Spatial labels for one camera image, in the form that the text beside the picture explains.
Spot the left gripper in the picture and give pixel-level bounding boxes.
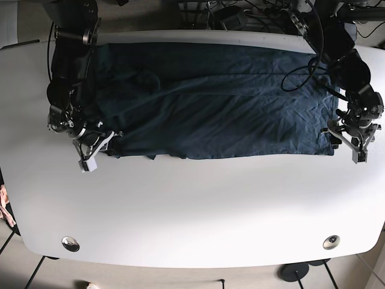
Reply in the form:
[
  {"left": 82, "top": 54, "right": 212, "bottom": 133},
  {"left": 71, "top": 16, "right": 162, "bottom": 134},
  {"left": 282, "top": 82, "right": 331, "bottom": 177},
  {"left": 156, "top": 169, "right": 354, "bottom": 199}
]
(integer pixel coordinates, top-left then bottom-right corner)
[{"left": 321, "top": 119, "right": 382, "bottom": 157}]

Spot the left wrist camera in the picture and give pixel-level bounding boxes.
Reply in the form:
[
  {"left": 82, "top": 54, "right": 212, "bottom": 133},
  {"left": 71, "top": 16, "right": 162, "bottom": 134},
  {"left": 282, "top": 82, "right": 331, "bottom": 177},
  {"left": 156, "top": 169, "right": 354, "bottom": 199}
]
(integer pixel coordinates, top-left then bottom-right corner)
[{"left": 352, "top": 149, "right": 368, "bottom": 164}]

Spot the dark blue T-shirt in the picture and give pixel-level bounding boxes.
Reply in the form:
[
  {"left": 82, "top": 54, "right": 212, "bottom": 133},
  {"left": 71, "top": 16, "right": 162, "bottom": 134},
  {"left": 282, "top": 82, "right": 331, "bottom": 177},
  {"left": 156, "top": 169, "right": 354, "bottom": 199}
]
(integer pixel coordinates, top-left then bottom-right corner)
[{"left": 87, "top": 43, "right": 338, "bottom": 160}]

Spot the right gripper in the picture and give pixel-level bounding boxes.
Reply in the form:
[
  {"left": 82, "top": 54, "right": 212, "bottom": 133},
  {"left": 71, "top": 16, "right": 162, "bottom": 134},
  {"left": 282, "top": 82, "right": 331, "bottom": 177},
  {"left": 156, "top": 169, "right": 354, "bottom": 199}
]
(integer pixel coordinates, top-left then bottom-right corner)
[{"left": 70, "top": 122, "right": 124, "bottom": 163}]

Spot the grey socket box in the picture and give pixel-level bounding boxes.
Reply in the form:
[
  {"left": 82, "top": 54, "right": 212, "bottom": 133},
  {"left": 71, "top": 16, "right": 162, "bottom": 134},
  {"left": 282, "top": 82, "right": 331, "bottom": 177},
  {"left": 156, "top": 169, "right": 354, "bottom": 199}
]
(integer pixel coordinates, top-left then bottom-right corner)
[{"left": 216, "top": 6, "right": 247, "bottom": 31}]

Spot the round black stand base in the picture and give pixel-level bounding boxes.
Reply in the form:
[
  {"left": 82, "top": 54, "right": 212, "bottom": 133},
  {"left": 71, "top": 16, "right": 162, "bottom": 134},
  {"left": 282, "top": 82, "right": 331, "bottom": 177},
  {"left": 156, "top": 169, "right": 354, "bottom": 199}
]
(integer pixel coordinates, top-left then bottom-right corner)
[{"left": 277, "top": 263, "right": 309, "bottom": 282}]

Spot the black looping arm cable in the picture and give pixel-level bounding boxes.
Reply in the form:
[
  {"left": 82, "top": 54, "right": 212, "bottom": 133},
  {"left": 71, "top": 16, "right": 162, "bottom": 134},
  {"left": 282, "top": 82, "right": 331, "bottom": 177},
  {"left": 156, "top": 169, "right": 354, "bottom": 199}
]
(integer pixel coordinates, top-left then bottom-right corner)
[{"left": 281, "top": 0, "right": 325, "bottom": 92}]

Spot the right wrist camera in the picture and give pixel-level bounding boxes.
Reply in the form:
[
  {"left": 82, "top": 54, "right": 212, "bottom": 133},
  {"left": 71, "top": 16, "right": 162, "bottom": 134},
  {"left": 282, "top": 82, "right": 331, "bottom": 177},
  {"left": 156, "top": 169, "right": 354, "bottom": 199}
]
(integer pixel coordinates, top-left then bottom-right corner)
[{"left": 78, "top": 158, "right": 97, "bottom": 173}]

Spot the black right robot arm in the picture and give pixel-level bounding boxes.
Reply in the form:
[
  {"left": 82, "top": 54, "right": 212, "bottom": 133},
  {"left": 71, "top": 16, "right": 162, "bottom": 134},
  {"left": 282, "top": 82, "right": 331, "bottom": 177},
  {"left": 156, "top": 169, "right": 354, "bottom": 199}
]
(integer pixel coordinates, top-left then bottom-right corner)
[{"left": 43, "top": 1, "right": 122, "bottom": 172}]

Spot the right table grommet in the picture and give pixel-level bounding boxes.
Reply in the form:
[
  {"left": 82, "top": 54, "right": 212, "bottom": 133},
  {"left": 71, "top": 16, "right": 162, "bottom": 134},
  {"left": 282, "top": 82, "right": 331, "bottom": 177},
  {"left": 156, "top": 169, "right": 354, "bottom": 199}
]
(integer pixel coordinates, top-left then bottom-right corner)
[{"left": 322, "top": 235, "right": 340, "bottom": 250}]

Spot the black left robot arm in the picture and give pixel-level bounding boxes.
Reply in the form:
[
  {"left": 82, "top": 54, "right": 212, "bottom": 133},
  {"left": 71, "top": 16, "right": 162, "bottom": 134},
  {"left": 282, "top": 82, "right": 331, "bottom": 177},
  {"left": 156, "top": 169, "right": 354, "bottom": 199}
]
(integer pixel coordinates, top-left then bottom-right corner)
[{"left": 288, "top": 1, "right": 384, "bottom": 163}]

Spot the left table grommet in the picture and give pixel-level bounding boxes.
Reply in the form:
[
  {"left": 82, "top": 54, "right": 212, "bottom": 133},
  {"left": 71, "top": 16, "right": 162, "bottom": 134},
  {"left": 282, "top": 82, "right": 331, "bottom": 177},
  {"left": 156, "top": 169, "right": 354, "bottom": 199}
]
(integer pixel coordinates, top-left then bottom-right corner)
[{"left": 61, "top": 236, "right": 80, "bottom": 252}]

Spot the table grommet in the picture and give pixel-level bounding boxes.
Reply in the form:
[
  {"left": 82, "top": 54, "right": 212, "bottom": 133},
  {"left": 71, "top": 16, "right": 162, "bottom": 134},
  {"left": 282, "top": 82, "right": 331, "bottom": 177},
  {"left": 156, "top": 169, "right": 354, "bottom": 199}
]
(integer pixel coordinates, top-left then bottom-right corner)
[
  {"left": 322, "top": 235, "right": 340, "bottom": 250},
  {"left": 61, "top": 236, "right": 80, "bottom": 252}
]

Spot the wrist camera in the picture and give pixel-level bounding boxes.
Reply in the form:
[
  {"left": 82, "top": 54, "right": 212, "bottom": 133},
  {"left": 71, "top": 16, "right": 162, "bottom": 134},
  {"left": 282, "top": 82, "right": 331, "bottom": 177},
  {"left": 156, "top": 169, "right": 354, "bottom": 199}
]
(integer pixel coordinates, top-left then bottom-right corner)
[
  {"left": 352, "top": 149, "right": 368, "bottom": 164},
  {"left": 78, "top": 158, "right": 97, "bottom": 173}
]

